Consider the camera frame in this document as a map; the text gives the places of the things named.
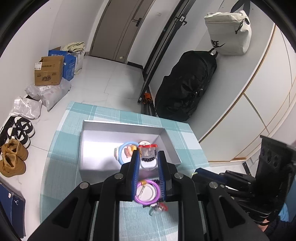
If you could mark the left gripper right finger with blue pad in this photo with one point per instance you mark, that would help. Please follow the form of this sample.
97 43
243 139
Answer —
166 171

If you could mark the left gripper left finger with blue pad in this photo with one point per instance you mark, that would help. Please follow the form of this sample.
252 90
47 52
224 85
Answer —
135 163

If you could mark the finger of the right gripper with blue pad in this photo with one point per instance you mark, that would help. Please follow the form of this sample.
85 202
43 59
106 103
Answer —
201 186
203 175

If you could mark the red rimmed pin badge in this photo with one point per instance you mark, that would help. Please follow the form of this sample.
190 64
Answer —
148 155

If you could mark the white pin badge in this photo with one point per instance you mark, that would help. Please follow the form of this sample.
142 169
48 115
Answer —
146 193

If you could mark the small red clear charm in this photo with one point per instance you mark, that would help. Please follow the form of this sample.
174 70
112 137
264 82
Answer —
158 208

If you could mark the pink pig toy charm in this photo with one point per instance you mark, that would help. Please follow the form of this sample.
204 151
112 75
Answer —
128 150

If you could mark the grey open phone box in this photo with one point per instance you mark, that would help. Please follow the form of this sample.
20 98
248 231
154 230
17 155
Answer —
105 147

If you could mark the teal plaid tablecloth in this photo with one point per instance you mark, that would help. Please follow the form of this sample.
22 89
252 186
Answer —
73 209

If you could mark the orange black tool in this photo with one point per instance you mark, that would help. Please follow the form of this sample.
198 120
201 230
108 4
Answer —
147 99

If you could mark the black backpack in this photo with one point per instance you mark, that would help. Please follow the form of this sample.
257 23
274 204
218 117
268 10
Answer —
181 91

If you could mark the grey plastic parcel bag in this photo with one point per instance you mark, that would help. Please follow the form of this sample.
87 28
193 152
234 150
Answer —
49 95

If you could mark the blue cardboard box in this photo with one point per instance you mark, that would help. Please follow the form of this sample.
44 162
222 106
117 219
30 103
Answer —
68 64

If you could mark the silver plastic parcel bag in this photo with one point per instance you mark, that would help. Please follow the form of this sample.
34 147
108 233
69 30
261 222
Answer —
26 108

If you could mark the black white sneaker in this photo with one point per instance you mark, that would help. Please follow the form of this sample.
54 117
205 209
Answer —
20 135
25 124

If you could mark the tan suede boot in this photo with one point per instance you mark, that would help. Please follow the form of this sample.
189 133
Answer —
12 165
15 147

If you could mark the brown cardboard box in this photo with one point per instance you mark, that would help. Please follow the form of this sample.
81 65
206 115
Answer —
48 71

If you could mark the beige tote bag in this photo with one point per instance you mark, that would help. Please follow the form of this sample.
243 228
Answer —
76 49

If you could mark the blue Jordan shoe box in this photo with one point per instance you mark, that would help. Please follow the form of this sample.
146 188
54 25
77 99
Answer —
14 208

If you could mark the grey brown door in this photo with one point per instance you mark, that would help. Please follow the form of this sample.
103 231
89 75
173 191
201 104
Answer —
118 28

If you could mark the white Nike bag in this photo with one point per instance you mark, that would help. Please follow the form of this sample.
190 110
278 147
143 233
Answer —
230 33

